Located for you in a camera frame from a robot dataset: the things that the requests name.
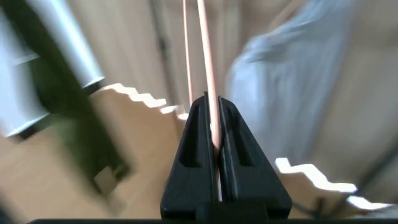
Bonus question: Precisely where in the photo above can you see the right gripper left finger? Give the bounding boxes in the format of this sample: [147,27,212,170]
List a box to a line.
[160,91,219,219]

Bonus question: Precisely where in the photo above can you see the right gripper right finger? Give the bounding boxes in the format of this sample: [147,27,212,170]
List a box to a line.
[217,95,293,219]

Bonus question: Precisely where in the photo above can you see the pink clothes hanger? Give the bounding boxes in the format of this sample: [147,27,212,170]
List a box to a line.
[182,0,223,200]

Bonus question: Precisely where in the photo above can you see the green garment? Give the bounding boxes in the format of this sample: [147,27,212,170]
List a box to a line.
[9,0,131,195]

